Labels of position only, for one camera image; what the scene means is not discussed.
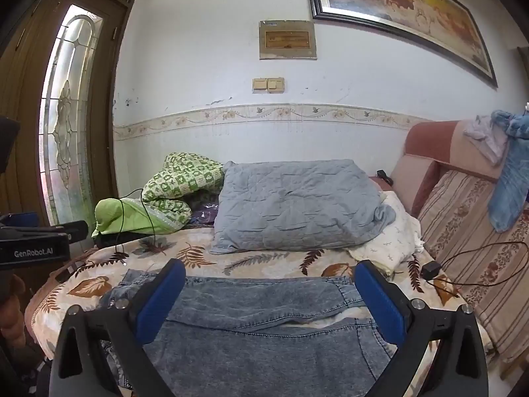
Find green patterned quilt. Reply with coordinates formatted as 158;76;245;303
142;152;226;232

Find blue denim pants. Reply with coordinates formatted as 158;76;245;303
99;269;397;397

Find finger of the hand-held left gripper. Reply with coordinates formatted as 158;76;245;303
39;220;89;244

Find floral wallpaper border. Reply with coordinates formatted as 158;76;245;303
113;105;439;141

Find lavender garment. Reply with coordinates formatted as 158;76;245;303
463;115;509;166

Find light blue denim garment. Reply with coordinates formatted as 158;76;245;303
488;110;529;233

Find pink bed headboard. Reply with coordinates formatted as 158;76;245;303
370;120;529;232

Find white patterned cloth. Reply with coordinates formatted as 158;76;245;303
347;190;422;276

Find framed wall plaque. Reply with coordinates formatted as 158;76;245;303
259;19;318;60

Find grey quilted pillow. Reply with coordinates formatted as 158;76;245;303
209;159;397;255

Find wooden door with stained glass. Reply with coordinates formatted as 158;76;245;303
0;0;143;282

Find leaf print blanket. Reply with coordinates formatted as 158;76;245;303
25;223;497;397

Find purple cloth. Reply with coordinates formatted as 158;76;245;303
188;200;220;226

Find plain green pillow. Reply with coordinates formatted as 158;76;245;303
92;198;193;241

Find person's left hand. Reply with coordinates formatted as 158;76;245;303
0;275;27;348

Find thin black cable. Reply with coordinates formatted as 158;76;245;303
113;188;155;263

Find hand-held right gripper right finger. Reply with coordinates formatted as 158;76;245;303
354;260;490;397

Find black charger with cable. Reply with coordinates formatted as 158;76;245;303
421;242;529;298

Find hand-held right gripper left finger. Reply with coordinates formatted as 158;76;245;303
50;257;186;397

